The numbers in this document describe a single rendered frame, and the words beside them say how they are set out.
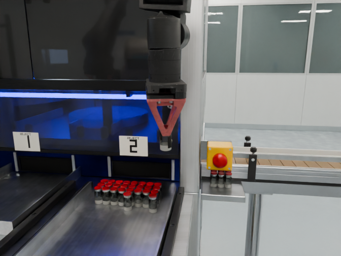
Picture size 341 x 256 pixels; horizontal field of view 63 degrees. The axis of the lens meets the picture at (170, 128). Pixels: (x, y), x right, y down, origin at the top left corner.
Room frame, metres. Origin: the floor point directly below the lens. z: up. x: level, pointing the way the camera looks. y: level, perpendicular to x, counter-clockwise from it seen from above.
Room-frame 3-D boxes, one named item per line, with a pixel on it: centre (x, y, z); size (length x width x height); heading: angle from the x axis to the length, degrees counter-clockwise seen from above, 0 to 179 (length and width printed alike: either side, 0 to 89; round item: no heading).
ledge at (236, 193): (0.81, -0.16, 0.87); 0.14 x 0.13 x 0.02; 172
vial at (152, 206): (0.65, 0.05, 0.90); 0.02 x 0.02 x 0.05
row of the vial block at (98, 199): (0.69, 0.12, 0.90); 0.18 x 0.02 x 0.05; 81
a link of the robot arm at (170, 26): (0.51, 0.01, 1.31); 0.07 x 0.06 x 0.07; 166
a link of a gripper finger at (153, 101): (0.51, 0.01, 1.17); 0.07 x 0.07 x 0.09; 6
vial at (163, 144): (0.51, 0.01, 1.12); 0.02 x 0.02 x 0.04
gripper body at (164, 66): (0.50, 0.01, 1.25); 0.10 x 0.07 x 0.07; 6
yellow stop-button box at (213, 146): (0.78, -0.14, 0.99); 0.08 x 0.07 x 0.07; 172
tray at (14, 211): (0.74, 0.46, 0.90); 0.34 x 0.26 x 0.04; 172
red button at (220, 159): (0.73, -0.14, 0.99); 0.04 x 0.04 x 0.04; 82
